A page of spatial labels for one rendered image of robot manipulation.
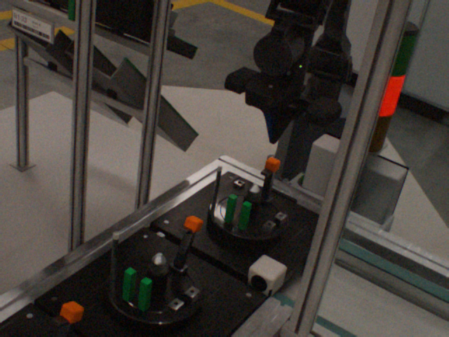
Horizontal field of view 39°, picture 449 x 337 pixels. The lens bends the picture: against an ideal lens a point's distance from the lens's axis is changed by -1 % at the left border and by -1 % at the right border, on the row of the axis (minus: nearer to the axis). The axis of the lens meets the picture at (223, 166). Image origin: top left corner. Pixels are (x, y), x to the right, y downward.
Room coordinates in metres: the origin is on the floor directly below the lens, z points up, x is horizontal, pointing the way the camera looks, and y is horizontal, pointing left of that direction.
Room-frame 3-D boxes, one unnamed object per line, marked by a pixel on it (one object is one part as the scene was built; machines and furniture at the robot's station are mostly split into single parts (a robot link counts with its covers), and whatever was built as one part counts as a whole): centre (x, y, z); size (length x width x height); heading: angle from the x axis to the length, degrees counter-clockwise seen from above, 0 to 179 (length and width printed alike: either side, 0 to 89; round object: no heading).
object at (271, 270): (0.78, -0.10, 0.97); 0.05 x 0.05 x 0.04; 61
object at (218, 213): (0.91, -0.06, 0.98); 0.14 x 0.14 x 0.02
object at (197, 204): (0.91, -0.06, 0.96); 0.24 x 0.24 x 0.02; 61
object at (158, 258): (0.69, 0.07, 1.01); 0.24 x 0.24 x 0.13; 61
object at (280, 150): (1.28, -0.18, 0.96); 0.15 x 0.15 x 0.20; 12
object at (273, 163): (0.95, -0.08, 1.04); 0.04 x 0.02 x 0.08; 151
